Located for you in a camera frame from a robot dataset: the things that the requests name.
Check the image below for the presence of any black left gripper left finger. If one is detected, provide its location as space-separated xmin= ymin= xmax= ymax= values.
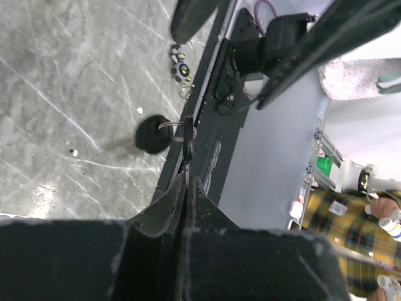
xmin=1 ymin=175 xmax=186 ymax=300

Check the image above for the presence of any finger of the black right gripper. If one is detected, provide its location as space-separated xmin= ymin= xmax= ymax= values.
xmin=170 ymin=0 xmax=229 ymax=43
xmin=257 ymin=0 xmax=400 ymax=110

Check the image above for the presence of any aluminium rail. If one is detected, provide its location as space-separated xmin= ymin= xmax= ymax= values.
xmin=305 ymin=129 xmax=343 ymax=191

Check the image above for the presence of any person in yellow plaid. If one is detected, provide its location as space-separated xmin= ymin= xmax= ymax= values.
xmin=302 ymin=188 xmax=400 ymax=300

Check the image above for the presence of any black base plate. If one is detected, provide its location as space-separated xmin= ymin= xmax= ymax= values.
xmin=151 ymin=8 xmax=283 ymax=204

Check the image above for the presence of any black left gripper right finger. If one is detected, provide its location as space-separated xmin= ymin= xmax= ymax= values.
xmin=182 ymin=177 xmax=349 ymax=300

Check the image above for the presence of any black head key pair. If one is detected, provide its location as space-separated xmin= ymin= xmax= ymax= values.
xmin=106 ymin=114 xmax=198 ymax=164

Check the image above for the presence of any robot figure keychain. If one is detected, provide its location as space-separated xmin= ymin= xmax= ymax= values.
xmin=170 ymin=45 xmax=193 ymax=100

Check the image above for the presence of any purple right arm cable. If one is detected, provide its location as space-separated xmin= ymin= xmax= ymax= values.
xmin=253 ymin=0 xmax=279 ymax=34

